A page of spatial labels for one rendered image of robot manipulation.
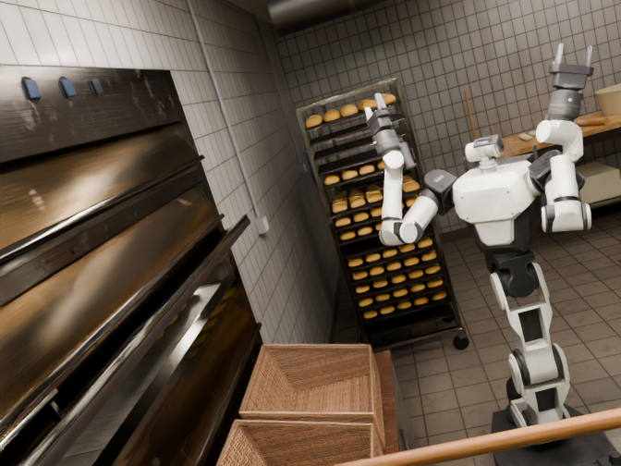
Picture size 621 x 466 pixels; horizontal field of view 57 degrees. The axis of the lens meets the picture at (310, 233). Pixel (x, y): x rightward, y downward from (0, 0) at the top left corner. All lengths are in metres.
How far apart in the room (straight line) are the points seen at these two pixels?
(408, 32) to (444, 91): 0.66
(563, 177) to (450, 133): 4.13
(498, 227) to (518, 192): 0.15
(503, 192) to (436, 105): 3.87
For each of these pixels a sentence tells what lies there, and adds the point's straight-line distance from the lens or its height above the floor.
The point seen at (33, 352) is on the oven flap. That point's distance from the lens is 1.29.
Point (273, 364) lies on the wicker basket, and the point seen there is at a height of 0.77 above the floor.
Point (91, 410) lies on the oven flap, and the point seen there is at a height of 1.41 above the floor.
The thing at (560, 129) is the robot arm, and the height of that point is 1.53.
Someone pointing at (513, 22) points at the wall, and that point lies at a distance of 6.00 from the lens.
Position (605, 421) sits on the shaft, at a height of 1.20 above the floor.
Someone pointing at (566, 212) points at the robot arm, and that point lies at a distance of 1.82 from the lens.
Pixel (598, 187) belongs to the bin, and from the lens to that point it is 5.60.
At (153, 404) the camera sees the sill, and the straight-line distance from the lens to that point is 1.67.
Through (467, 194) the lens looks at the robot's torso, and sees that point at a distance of 2.10.
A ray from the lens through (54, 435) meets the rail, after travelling 1.08.
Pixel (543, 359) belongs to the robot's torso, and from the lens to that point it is 2.35.
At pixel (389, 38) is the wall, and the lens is 5.85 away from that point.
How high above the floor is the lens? 1.84
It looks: 13 degrees down
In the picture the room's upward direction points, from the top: 17 degrees counter-clockwise
